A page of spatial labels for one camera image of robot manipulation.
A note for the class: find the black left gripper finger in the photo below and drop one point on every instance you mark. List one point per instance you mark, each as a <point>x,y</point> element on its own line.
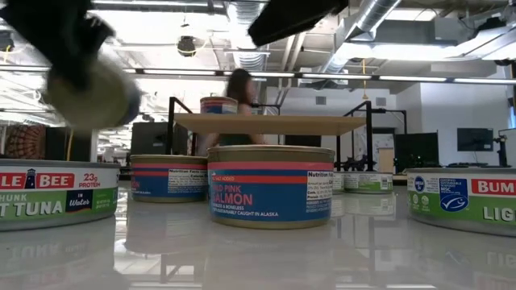
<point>72,72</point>

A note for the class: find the pink salmon can blue label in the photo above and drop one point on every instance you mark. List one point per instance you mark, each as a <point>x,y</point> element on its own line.
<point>217,106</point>
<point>169,181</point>
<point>270,193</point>
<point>105,102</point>

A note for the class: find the black background robot arm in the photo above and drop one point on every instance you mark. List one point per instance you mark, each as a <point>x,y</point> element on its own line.
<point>356,164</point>

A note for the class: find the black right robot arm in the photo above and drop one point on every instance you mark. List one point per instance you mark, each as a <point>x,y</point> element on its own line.
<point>294,18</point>

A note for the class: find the wooden shelf black metal legs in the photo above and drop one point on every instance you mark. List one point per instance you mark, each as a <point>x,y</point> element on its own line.
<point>270,125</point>

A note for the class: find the dark room divider panel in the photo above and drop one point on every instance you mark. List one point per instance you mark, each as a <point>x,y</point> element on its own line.
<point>56,145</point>

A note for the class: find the red patterned cloth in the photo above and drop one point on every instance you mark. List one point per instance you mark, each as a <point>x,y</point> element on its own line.
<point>24,141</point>

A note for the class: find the black desk monitor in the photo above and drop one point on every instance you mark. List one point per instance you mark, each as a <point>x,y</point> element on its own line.
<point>153,139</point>

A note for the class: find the black ceiling dome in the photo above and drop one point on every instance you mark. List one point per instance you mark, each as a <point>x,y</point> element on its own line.
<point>186,46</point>

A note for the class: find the person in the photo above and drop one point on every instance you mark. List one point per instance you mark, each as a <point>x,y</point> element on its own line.
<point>241,90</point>

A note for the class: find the cardboard box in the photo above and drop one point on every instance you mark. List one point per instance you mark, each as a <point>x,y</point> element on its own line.
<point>386,161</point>

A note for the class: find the long ceiling light strip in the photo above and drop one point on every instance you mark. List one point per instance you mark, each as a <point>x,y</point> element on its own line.
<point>411,78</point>

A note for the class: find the large black screen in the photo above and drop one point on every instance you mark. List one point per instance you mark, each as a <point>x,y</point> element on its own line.
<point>417,149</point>

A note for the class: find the silver ribbed ventilation duct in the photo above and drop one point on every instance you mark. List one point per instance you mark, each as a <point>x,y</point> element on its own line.
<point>250,60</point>

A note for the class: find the large silver ventilation duct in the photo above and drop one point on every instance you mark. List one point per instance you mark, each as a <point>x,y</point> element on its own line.
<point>371,16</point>

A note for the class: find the black wall monitor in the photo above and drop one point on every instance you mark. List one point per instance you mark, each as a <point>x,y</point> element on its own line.
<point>475,139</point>

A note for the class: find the black camera on stand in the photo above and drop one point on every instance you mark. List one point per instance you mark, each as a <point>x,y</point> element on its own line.
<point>502,151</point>

